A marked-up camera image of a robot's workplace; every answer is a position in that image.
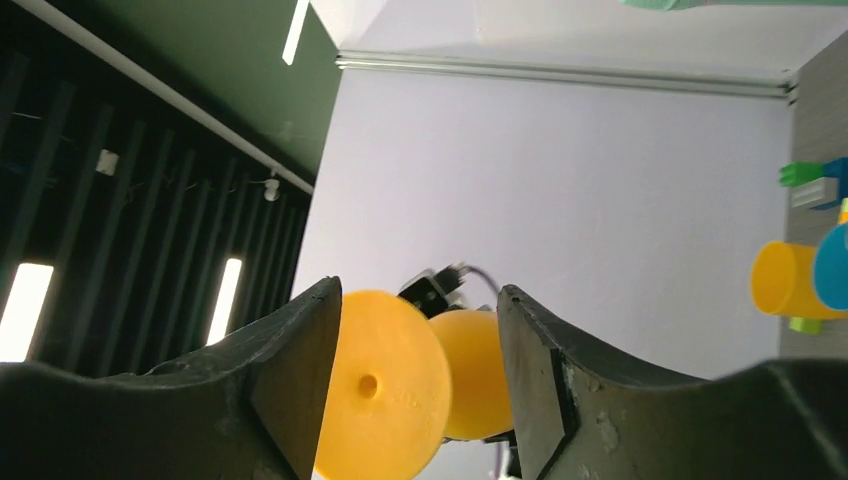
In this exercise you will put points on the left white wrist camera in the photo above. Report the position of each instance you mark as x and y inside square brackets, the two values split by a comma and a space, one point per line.
[436, 292]

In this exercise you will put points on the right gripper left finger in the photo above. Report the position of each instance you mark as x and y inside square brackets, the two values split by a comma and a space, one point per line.
[247, 407]

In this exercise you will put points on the aluminium frame rail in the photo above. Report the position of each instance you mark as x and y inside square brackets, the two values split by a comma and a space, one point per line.
[786, 90]

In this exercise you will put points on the orange wine glass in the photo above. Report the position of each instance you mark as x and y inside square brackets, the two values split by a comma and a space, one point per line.
[781, 283]
[402, 383]

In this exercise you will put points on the lime green small block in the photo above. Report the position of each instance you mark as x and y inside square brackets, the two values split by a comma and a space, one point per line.
[805, 325]

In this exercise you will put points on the mint green microphone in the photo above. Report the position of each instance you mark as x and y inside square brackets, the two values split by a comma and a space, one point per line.
[672, 5]

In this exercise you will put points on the green toy block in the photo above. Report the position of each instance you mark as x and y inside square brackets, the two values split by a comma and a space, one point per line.
[796, 174]

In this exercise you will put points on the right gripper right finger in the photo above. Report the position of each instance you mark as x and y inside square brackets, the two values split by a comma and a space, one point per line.
[584, 409]

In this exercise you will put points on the blue toy block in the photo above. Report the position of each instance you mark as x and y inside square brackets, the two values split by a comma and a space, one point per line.
[825, 192]

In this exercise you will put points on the blue wine glass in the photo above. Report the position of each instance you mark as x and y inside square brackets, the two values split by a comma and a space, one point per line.
[830, 269]

